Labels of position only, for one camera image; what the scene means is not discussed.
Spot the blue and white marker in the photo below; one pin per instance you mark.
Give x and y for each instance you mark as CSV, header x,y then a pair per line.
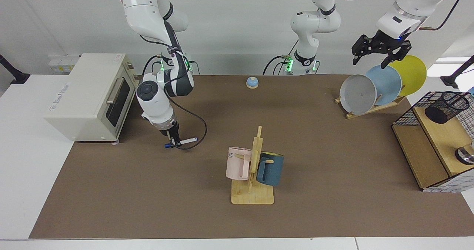
x,y
190,140

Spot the black mesh pen holder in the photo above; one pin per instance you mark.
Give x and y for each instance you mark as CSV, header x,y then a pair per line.
x,y
437,114

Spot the light blue plate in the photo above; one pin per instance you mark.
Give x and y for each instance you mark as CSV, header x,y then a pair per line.
x,y
389,83

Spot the yellow plate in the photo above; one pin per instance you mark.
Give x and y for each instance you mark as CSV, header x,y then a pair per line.
x,y
413,74

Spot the grey plate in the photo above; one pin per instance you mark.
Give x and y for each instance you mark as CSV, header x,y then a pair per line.
x,y
357,94

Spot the wooden plate rack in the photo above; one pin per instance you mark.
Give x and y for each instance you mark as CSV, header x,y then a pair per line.
x,y
374,109

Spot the pink mug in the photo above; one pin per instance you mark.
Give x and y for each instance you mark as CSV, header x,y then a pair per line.
x,y
235,166

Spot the pale toaster oven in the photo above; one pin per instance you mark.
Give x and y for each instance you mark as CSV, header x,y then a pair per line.
x,y
85,94

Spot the small blue round knob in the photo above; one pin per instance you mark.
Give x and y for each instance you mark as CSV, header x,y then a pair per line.
x,y
252,81

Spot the wooden cup stand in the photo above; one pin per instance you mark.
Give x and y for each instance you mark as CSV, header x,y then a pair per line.
x,y
255,196

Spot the teal mug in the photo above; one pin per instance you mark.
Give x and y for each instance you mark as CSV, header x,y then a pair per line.
x,y
274,170

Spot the brown table cloth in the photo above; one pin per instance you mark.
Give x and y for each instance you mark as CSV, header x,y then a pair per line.
x,y
333,168

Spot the white wall socket strip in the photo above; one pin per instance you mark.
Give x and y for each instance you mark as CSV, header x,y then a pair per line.
x,y
59,64

